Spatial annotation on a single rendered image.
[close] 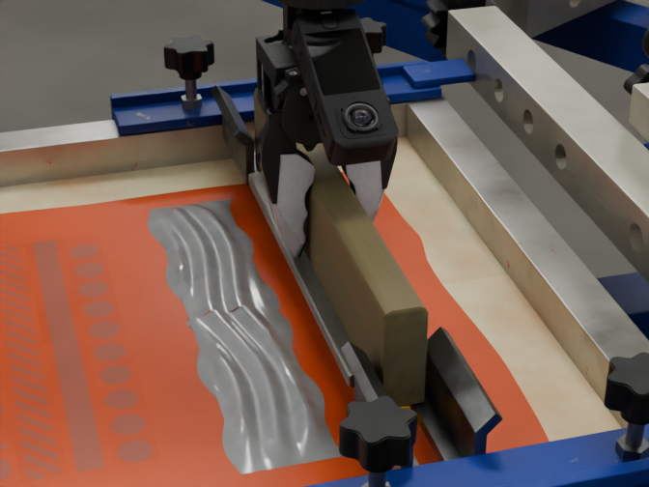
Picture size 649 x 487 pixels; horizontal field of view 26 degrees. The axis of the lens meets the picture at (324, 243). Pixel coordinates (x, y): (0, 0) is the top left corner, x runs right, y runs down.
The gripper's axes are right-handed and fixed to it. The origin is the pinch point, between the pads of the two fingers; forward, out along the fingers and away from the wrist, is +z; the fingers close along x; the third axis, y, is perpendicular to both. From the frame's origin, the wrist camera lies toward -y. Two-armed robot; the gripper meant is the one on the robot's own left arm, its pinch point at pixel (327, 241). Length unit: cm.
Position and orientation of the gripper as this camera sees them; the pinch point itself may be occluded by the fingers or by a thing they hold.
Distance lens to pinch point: 104.2
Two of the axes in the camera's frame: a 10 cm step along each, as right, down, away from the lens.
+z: 0.0, 8.6, 5.1
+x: -9.6, 1.4, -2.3
